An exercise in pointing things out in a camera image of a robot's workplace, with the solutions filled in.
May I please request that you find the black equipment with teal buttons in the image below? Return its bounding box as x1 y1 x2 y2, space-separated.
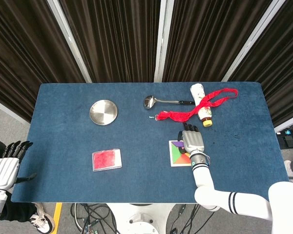
275 129 293 149

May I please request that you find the steel ladle black handle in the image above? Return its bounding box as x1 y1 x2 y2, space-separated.
143 95 196 111

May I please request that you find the blue table cloth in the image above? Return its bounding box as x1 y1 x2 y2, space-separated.
11 82 290 204

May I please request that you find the dark brown pleated curtain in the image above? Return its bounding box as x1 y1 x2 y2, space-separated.
0 0 293 127

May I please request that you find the white bottle yellow cap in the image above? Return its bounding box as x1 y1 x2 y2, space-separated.
189 83 213 128

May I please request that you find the white frame post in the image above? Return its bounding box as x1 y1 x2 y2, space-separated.
221 0 283 82
46 0 92 83
153 0 174 83

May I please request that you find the green triangle tangram piece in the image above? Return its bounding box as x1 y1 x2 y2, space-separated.
171 143 184 163

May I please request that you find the round stainless steel plate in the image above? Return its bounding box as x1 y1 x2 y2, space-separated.
89 99 119 126

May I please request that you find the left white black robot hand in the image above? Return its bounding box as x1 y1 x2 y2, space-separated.
0 140 38 191

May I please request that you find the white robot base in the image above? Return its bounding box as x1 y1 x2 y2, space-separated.
105 203 176 234

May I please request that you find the colourful tangram puzzle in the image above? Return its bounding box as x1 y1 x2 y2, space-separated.
168 140 193 168

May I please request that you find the person in black clothing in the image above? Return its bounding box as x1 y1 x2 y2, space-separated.
0 137 37 223

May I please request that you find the red lanyard with clip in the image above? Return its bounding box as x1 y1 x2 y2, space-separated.
148 88 239 122

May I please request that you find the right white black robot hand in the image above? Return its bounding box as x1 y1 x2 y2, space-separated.
177 122 206 155

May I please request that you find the red card in sleeve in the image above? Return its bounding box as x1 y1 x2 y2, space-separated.
91 148 123 173

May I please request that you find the white black sneaker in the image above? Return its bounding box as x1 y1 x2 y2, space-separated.
26 203 56 234

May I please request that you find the black floor cable bundle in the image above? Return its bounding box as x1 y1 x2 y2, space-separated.
169 204 201 234
74 203 120 234

